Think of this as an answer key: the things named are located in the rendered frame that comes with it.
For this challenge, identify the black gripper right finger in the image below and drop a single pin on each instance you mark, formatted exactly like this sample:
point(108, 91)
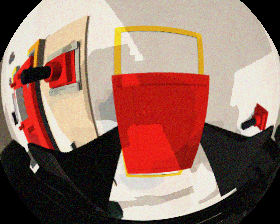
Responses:
point(230, 154)

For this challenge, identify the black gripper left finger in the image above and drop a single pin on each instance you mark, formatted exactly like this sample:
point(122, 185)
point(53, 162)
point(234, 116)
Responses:
point(90, 169)

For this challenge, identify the small black toy wheel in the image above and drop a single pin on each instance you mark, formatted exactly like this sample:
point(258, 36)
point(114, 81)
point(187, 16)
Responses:
point(14, 118)

